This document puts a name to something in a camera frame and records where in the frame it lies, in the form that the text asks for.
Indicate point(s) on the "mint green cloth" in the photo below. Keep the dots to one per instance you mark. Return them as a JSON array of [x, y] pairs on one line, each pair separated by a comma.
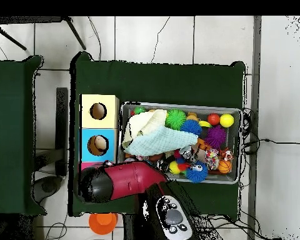
[[162, 142]]

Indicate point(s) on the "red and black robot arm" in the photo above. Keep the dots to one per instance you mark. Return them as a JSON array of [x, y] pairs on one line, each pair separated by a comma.
[[130, 180]]

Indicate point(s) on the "wooden box with three holes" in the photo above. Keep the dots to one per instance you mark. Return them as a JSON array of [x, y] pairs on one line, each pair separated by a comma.
[[98, 120]]

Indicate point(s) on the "silver mesh bin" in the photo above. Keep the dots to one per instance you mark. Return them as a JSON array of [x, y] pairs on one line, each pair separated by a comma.
[[215, 178]]

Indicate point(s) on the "cream cloth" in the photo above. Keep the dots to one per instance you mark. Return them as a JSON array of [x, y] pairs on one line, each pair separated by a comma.
[[142, 122]]

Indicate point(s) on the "green spiky ball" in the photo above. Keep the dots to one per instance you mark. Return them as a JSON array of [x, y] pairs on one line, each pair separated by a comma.
[[175, 119]]

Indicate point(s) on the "blue spiky ball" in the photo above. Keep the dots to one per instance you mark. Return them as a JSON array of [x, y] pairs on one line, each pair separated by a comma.
[[191, 127]]

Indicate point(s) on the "small yellow ball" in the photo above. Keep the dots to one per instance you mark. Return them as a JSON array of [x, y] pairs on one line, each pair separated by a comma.
[[174, 167]]

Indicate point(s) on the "dark green table cloth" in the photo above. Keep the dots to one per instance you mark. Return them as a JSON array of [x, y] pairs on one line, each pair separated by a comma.
[[152, 82]]

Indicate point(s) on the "blue fuzzy ball with eyes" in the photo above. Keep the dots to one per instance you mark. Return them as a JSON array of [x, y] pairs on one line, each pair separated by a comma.
[[197, 173]]

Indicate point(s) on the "red orange ball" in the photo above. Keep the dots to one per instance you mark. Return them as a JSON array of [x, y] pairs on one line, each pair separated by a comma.
[[213, 119]]

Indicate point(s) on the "purple spiky ball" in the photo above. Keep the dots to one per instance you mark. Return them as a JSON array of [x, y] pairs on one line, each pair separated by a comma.
[[216, 136]]

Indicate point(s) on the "yellow smooth ball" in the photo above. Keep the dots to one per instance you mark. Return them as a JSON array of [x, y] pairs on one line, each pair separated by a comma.
[[226, 120]]

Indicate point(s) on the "orange basketball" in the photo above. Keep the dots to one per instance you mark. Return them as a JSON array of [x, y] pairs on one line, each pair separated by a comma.
[[225, 166]]

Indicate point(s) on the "black upright stand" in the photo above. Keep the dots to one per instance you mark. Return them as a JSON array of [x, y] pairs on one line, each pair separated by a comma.
[[61, 125]]

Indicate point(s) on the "orange cone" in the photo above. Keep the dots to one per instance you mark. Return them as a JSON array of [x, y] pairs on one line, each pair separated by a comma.
[[102, 223]]

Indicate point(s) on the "grey round stand base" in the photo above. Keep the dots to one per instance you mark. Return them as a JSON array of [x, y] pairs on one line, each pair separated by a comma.
[[47, 187]]

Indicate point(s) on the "black tripod legs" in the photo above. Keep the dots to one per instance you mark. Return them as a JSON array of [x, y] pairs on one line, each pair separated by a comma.
[[76, 35]]

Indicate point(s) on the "green cloth covered side table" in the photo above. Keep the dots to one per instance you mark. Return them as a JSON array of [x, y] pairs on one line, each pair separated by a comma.
[[10, 137]]

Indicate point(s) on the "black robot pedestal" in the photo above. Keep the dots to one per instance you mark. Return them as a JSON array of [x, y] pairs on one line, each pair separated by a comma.
[[130, 230]]

